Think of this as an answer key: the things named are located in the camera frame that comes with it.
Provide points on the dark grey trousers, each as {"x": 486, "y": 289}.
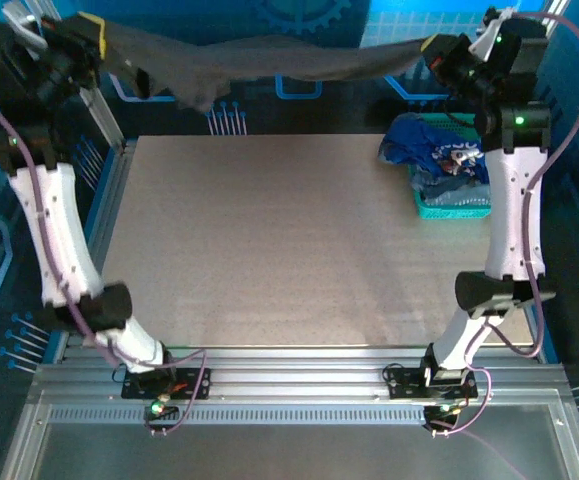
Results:
{"x": 269, "y": 57}

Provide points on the blue printed t-shirt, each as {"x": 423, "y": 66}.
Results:
{"x": 409, "y": 145}

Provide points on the teal plastic basket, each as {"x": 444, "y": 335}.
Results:
{"x": 449, "y": 212}

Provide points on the right controller board green light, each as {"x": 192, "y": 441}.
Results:
{"x": 441, "y": 411}

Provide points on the controller board green light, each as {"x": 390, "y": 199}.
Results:
{"x": 441, "y": 411}
{"x": 161, "y": 412}

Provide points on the aluminium mounting beam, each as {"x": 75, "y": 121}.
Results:
{"x": 294, "y": 375}

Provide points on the left controller board green light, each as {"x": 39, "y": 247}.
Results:
{"x": 161, "y": 412}

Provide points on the grey metal panel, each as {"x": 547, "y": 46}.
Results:
{"x": 294, "y": 450}

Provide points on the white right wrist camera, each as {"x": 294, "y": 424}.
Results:
{"x": 486, "y": 42}

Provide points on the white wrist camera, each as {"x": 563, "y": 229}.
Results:
{"x": 486, "y": 42}
{"x": 19, "y": 22}

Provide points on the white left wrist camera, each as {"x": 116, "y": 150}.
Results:
{"x": 19, "y": 22}

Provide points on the aluminium frame post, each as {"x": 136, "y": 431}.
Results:
{"x": 555, "y": 12}
{"x": 106, "y": 125}

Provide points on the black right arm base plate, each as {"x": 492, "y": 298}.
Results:
{"x": 404, "y": 385}

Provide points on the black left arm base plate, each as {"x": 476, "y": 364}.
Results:
{"x": 131, "y": 387}

